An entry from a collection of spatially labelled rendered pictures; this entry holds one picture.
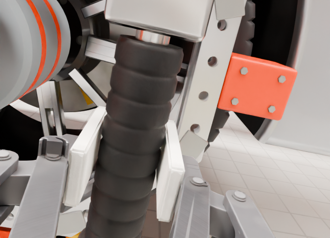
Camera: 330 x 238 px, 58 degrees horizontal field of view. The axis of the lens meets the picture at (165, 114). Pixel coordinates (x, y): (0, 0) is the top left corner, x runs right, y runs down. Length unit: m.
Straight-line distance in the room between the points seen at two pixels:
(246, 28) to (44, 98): 0.33
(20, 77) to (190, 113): 0.20
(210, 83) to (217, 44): 0.05
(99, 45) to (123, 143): 0.33
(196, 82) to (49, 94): 0.25
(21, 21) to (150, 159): 0.18
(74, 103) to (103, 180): 0.45
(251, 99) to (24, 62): 0.26
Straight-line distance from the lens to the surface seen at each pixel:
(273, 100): 0.41
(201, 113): 0.39
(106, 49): 0.48
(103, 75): 0.59
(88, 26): 0.48
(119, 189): 0.17
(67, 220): 0.47
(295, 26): 0.54
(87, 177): 0.16
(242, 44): 0.47
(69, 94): 0.61
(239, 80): 0.39
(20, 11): 0.29
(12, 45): 0.27
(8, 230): 0.52
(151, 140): 0.16
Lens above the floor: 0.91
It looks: 17 degrees down
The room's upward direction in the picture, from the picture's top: 13 degrees clockwise
